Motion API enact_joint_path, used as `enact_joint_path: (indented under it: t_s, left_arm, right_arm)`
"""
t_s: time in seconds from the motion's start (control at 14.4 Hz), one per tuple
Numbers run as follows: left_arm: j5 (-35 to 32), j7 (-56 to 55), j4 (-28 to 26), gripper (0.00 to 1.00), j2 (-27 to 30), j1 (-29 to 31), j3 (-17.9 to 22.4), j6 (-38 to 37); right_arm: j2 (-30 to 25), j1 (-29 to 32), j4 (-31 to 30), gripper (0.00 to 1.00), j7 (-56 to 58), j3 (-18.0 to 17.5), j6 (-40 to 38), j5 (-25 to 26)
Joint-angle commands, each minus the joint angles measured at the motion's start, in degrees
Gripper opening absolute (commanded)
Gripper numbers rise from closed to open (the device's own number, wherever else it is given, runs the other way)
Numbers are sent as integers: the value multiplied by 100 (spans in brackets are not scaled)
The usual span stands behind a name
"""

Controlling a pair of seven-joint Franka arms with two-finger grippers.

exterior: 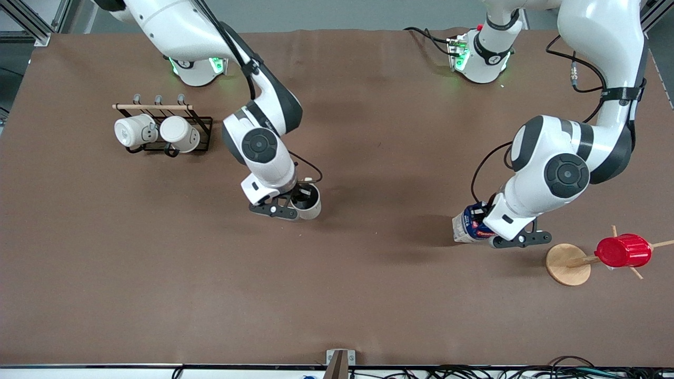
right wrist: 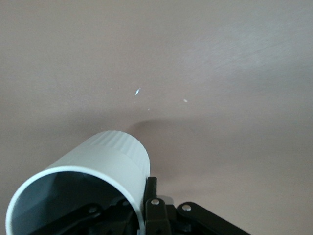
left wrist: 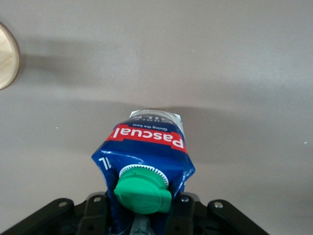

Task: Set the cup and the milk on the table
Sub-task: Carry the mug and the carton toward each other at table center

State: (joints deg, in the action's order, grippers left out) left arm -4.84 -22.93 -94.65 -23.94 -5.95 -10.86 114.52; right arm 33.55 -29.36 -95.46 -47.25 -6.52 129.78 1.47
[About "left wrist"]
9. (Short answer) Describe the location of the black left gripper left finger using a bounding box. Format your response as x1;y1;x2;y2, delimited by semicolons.
77;191;112;235

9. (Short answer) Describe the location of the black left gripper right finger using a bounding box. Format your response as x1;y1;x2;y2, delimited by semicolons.
168;191;205;235

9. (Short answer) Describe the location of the blue milk carton green cap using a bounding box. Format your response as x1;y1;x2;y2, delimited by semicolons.
91;108;197;235

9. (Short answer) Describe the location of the wooden cup tree stand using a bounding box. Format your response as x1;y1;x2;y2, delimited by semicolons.
0;22;20;91

